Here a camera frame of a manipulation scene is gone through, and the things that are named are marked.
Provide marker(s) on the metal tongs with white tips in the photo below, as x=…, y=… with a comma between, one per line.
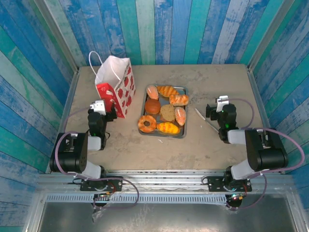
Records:
x=205, y=119

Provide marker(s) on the oval orange white fake bread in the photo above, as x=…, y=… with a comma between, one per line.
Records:
x=180, y=116

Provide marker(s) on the white red paper bag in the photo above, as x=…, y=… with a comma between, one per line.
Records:
x=116, y=79

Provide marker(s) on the orange fake roll white stripes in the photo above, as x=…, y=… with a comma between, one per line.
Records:
x=178, y=100

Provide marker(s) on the round brown fake bun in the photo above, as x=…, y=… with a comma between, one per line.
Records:
x=152, y=106

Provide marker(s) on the yellow orange fake bread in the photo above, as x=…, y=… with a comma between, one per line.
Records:
x=168, y=128

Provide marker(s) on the orange striped fake croissant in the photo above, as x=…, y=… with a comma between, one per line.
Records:
x=167, y=91

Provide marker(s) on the pink white fake bread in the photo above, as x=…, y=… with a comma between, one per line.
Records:
x=152, y=92

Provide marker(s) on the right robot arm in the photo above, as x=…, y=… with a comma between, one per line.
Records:
x=265, y=154

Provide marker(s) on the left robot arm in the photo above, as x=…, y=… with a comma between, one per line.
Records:
x=70, y=154

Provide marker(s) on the metal baking tray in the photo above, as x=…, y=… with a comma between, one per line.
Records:
x=184, y=131

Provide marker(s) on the small circuit board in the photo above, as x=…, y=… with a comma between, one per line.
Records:
x=236, y=197
x=103, y=195

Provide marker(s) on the steel sheet panel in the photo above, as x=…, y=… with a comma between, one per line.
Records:
x=169, y=217

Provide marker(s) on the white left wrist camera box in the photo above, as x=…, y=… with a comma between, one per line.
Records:
x=98, y=107

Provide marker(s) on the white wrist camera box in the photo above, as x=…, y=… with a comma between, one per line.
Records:
x=98, y=107
x=222, y=101

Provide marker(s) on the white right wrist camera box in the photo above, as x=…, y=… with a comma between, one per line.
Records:
x=222, y=101

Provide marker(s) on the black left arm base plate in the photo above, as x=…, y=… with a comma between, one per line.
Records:
x=113, y=184

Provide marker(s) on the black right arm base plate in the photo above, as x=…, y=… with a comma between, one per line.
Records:
x=214, y=184

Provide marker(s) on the aluminium mounting rail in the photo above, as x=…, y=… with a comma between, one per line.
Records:
x=164, y=180

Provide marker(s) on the aluminium frame post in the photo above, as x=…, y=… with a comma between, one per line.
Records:
x=268, y=36
x=58, y=36

